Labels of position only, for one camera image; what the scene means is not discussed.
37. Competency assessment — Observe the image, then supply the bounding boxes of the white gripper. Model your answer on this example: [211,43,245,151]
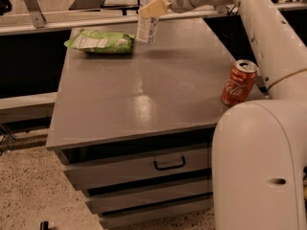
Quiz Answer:
[139,0,195,18]

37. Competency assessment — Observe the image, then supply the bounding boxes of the clear blue-label plastic bottle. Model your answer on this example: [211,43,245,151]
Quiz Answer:
[135,0,158,45]

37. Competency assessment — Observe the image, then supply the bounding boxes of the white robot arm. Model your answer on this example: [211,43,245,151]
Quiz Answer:
[139,0,307,230]

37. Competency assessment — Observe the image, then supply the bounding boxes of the green rice chip bag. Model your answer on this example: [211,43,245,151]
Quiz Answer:
[64,29,134,54]

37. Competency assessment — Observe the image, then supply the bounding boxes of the red Coca-Cola can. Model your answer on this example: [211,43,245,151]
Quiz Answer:
[221,59,257,106]

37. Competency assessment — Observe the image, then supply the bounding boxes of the grey metal railing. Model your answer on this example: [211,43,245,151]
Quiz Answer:
[0,0,307,36]

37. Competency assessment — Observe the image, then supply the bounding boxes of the grey drawer cabinet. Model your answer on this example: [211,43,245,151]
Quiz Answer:
[45,17,268,230]

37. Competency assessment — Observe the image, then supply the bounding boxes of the top grey drawer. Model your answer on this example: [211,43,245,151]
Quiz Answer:
[63,145,211,191]

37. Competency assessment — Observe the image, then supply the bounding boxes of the grey drawer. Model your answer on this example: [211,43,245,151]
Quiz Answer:
[63,145,211,191]
[85,175,213,216]
[99,193,213,229]

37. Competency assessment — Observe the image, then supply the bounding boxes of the middle grey drawer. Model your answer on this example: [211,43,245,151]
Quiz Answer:
[85,175,213,216]

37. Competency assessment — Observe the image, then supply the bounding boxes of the bottom grey drawer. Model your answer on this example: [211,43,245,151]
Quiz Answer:
[99,193,213,229]

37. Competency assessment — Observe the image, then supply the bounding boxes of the small black floor object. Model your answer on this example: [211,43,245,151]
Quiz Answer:
[39,221,50,230]

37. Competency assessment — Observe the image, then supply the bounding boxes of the black drawer handle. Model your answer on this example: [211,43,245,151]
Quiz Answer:
[153,156,186,172]

